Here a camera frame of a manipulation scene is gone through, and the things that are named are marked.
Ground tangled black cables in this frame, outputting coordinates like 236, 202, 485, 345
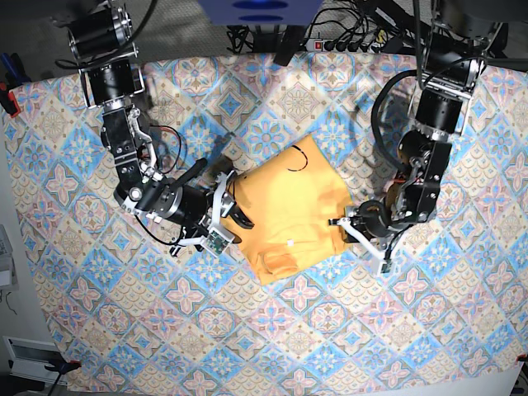
224, 0, 397, 54

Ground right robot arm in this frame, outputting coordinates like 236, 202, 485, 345
55, 1, 254, 257

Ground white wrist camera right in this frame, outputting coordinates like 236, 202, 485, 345
201, 170, 241, 258

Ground yellow T-shirt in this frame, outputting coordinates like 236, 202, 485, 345
222, 136, 351, 285

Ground white power strip red switch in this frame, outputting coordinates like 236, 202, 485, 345
300, 36, 383, 54

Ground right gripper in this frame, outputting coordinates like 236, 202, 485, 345
154, 158, 254, 257

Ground black clamp on table edge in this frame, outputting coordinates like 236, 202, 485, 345
273, 25, 306, 67

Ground blue patterned tablecloth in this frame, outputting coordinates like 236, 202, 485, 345
1, 54, 527, 395

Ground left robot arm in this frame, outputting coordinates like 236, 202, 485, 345
329, 1, 527, 273

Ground red clamp left edge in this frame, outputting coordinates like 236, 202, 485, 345
0, 82, 21, 118

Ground aluminium rail with clamp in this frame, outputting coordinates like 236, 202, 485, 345
2, 336, 63, 384

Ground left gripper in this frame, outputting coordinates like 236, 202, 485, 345
328, 200, 407, 262

